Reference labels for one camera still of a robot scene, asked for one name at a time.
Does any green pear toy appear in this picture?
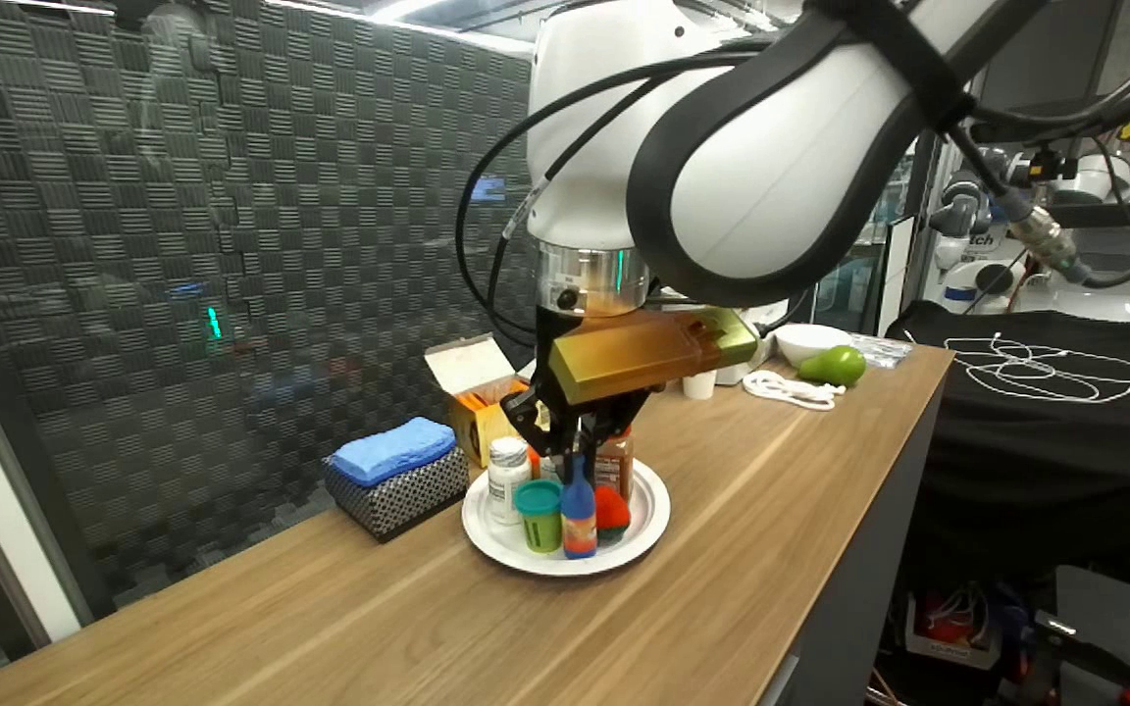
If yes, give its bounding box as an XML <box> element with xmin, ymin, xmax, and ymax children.
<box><xmin>795</xmin><ymin>346</ymin><xmax>869</xmax><ymax>387</ymax></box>

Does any white rope coil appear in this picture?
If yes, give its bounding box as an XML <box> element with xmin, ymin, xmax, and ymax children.
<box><xmin>738</xmin><ymin>364</ymin><xmax>846</xmax><ymax>415</ymax></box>

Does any red strawberry toy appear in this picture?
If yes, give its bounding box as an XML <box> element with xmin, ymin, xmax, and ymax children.
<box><xmin>598</xmin><ymin>486</ymin><xmax>629</xmax><ymax>541</ymax></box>

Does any teal lid green jar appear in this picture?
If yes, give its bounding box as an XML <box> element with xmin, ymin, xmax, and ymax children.
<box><xmin>516</xmin><ymin>479</ymin><xmax>561</xmax><ymax>553</ymax></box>

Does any white paper plate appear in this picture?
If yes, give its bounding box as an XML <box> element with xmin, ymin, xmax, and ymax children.
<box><xmin>461</xmin><ymin>458</ymin><xmax>670</xmax><ymax>579</ymax></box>

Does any yellow cardboard box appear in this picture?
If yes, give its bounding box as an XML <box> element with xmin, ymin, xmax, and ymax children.
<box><xmin>423</xmin><ymin>334</ymin><xmax>526</xmax><ymax>465</ymax></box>

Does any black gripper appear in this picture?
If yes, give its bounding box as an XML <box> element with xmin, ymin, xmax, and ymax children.
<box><xmin>499</xmin><ymin>311</ymin><xmax>649</xmax><ymax>479</ymax></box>

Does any blue sponge on grey box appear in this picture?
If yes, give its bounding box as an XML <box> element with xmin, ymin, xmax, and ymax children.
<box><xmin>323</xmin><ymin>415</ymin><xmax>468</xmax><ymax>541</ymax></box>

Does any white bottle dark label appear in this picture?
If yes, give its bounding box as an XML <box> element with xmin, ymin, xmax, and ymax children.
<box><xmin>488</xmin><ymin>436</ymin><xmax>530</xmax><ymax>520</ymax></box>

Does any white paper cup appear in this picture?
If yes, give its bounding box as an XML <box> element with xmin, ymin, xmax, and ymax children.
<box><xmin>678</xmin><ymin>372</ymin><xmax>718</xmax><ymax>398</ymax></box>

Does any white bowl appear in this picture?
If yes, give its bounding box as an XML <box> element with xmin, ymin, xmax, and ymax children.
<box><xmin>775</xmin><ymin>320</ymin><xmax>850</xmax><ymax>364</ymax></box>

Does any blue toy bottle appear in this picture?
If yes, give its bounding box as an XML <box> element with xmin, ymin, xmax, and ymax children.
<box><xmin>561</xmin><ymin>458</ymin><xmax>598</xmax><ymax>555</ymax></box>

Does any white appliance base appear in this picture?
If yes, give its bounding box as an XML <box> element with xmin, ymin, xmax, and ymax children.
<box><xmin>713</xmin><ymin>299</ymin><xmax>790</xmax><ymax>387</ymax></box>

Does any orange lid spice jar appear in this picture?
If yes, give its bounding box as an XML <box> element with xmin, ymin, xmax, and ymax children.
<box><xmin>593</xmin><ymin>436</ymin><xmax>632</xmax><ymax>489</ymax></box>

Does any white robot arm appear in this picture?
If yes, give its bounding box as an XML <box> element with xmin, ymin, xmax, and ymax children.
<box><xmin>508</xmin><ymin>0</ymin><xmax>1048</xmax><ymax>458</ymax></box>

